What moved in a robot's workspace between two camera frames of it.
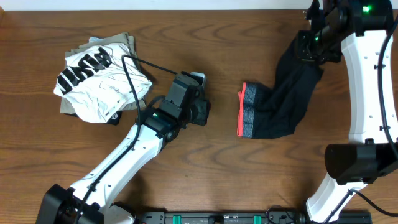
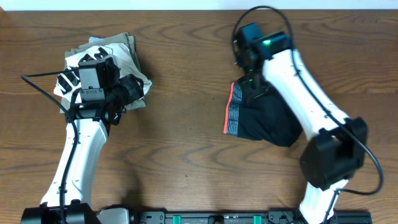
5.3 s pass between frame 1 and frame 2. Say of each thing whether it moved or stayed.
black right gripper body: moved
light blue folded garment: stayed
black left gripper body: moved
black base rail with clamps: stayed
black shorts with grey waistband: moved
